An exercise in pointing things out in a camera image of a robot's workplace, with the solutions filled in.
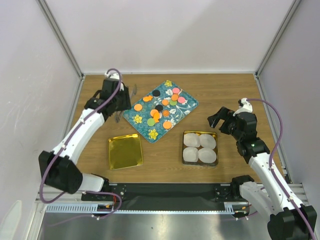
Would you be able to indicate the metal tongs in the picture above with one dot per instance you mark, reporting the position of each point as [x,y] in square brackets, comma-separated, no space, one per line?
[119,114]

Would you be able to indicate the white paper cup top-right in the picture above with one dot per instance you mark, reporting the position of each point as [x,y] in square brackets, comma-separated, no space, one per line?
[207,141]

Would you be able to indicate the white paper cup bottom-left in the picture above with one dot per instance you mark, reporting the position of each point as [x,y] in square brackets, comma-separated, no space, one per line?
[190,154]

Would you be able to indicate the white paper cup top-left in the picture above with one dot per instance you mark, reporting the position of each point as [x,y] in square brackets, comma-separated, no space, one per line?
[191,140]

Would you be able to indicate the gold tin lid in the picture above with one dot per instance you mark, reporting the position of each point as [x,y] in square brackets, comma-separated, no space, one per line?
[125,152]

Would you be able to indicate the pink cookie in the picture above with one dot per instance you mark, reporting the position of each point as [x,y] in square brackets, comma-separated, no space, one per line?
[176,90]
[181,100]

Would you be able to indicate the orange round cookie left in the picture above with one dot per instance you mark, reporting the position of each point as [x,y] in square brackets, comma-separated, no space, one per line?
[138,107]

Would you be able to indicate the gold cookie tin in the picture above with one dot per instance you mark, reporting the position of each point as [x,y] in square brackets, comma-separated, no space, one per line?
[200,163]

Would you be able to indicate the green round cookie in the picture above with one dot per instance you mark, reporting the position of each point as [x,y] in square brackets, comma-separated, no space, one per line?
[151,122]

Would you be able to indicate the white paper cup bottom-right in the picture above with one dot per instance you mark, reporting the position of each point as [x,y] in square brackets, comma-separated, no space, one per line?
[207,155]

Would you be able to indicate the pink cookie right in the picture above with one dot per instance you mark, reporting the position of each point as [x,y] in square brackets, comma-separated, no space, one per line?
[181,100]

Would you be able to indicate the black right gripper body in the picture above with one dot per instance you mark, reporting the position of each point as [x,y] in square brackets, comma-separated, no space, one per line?
[236,133]

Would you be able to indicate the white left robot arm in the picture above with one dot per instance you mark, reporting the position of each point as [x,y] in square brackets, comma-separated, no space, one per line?
[58,167]

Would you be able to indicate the orange flower cookie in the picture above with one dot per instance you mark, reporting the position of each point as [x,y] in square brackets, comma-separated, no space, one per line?
[165,102]

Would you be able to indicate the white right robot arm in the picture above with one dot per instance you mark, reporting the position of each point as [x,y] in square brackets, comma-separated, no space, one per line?
[286,215]

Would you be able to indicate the orange swirl cookie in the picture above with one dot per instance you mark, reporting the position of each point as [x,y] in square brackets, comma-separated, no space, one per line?
[165,113]

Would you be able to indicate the small orange fish cookie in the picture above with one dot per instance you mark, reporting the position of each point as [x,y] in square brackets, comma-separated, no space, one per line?
[147,98]

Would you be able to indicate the orange oval cookie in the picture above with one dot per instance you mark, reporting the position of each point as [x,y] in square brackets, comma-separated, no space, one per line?
[174,97]

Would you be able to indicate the black sandwich cookie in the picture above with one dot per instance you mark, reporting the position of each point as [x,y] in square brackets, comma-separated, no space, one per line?
[159,107]
[156,93]

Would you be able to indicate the teal floral tray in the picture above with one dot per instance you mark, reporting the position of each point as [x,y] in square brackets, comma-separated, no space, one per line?
[138,120]

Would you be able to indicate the pink cookie upper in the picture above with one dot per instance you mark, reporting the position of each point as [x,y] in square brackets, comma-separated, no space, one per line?
[176,90]

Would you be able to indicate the orange dotted sandwich cookie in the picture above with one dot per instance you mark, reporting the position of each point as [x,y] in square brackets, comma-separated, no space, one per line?
[153,112]

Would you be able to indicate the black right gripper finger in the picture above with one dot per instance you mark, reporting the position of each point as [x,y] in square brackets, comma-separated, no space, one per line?
[227,126]
[220,115]

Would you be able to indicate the orange dotted cookie lower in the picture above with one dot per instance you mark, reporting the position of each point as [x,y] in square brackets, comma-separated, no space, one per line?
[167,125]

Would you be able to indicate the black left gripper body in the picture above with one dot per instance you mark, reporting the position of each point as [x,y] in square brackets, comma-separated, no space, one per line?
[122,101]

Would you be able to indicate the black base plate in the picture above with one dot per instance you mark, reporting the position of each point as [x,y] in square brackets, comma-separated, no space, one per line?
[174,197]

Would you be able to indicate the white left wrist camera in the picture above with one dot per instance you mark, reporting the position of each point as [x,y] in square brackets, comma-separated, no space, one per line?
[111,81]

